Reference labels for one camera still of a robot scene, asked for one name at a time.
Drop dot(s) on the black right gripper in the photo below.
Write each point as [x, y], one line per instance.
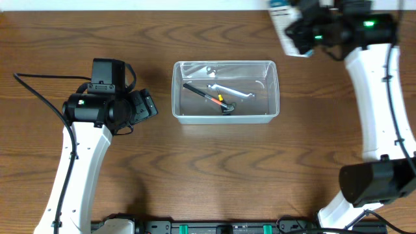
[296, 32]

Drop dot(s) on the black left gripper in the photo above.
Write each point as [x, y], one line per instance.
[143, 106]

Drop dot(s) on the blue white cardboard box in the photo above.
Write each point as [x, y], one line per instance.
[282, 15]

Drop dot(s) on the silver double ended wrench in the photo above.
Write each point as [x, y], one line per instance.
[230, 91]

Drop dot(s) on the clear plastic container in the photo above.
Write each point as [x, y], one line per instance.
[249, 76]

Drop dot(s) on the yellow black screwdriver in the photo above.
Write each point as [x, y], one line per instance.
[225, 111]

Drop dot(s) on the small black handled hammer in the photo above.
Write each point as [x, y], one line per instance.
[208, 96]

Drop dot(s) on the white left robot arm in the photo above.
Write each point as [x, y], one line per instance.
[94, 115]

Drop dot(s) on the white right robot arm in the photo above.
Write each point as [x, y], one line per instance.
[369, 48]

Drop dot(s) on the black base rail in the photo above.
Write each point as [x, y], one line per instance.
[124, 223]

